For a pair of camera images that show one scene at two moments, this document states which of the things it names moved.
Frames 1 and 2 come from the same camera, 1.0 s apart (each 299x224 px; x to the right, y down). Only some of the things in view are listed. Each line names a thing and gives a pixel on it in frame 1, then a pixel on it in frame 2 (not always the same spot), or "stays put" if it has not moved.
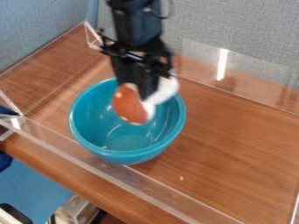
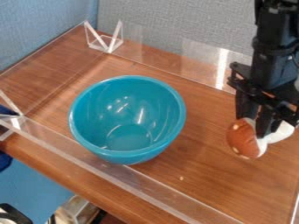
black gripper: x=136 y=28 → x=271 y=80
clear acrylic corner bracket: x=95 y=41 stays put
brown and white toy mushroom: x=135 y=109 → x=244 y=143
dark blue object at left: x=5 y=159 stays put
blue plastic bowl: x=113 y=140 stays put
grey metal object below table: x=76 y=211 stays put
